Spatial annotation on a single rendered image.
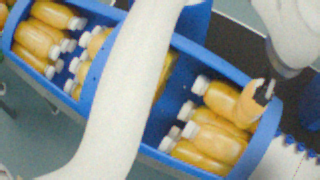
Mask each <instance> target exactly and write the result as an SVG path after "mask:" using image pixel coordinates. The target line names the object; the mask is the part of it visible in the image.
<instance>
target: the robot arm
mask: <svg viewBox="0 0 320 180"><path fill-rule="evenodd" d="M188 1H190V0H136V1H135V3H134V5H133V6H132V8H131V9H130V11H129V13H128V16H127V18H126V20H125V22H124V24H123V26H122V28H121V30H120V32H119V34H118V37H117V38H116V41H115V43H114V46H113V47H112V50H111V52H110V54H109V56H108V59H107V62H106V66H105V68H104V71H103V73H102V75H101V78H100V82H99V85H98V87H97V92H96V94H95V99H94V101H93V106H92V108H91V113H90V116H89V119H88V123H87V126H86V130H85V133H84V136H83V139H82V141H81V142H82V143H81V145H80V147H79V149H78V151H77V153H76V154H75V156H74V157H73V158H72V159H71V161H70V162H69V163H68V164H67V165H65V166H63V167H62V168H61V169H58V170H55V171H54V172H51V173H48V174H46V175H42V176H41V177H38V178H34V179H30V180H125V179H124V178H126V175H127V174H128V172H129V171H130V168H131V166H132V163H133V162H134V158H135V156H136V153H137V151H138V146H139V144H140V142H141V136H142V134H143V131H144V128H145V125H146V119H147V116H148V114H149V110H150V107H151V104H152V101H153V98H154V92H155V89H156V85H157V83H158V80H159V76H160V73H161V70H162V67H163V64H164V61H165V56H166V52H167V50H168V46H169V44H170V41H171V36H172V34H173V31H174V28H175V27H174V26H175V24H176V22H177V20H178V19H177V18H178V16H179V14H180V12H181V11H182V9H183V7H184V6H185V4H186V3H187V2H188ZM248 2H250V4H251V5H252V6H253V8H255V10H256V12H257V13H258V15H259V16H260V17H261V20H262V21H263V23H264V25H265V26H266V29H267V31H268V33H267V36H266V42H265V43H266V47H265V59H266V64H267V65H268V66H267V65H266V66H265V68H264V70H263V71H262V73H261V75H260V79H265V80H264V82H262V85H259V86H257V87H256V89H255V93H254V94H253V95H252V99H253V100H255V102H256V103H257V104H259V105H260V106H261V107H263V108H264V107H265V106H267V104H268V103H269V102H272V100H273V94H274V91H272V89H273V88H274V86H278V84H279V82H280V81H284V80H289V79H291V78H292V77H296V76H297V75H298V74H299V73H300V72H301V70H303V68H304V67H306V66H308V65H310V64H311V63H313V62H314V61H315V60H316V59H317V58H318V55H319V54H320V0H248ZM0 180H15V179H14V178H13V176H12V175H11V173H10V171H9V170H8V169H7V167H5V165H3V163H1V160H0Z"/></svg>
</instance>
